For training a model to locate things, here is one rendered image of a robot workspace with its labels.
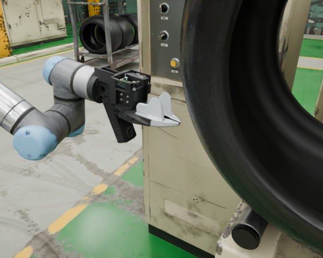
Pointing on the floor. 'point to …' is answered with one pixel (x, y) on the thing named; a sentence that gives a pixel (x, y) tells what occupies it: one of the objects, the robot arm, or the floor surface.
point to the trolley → (105, 37)
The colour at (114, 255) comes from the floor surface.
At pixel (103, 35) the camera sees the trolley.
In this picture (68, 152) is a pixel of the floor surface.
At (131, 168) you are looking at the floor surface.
